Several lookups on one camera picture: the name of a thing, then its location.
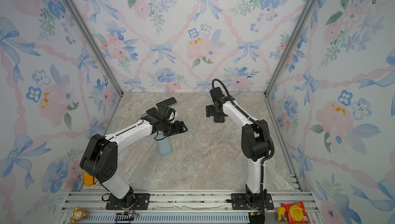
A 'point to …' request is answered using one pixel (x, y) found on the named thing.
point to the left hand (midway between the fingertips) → (184, 129)
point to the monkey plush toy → (78, 214)
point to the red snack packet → (295, 212)
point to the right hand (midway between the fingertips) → (215, 111)
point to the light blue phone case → (164, 145)
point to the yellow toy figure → (281, 212)
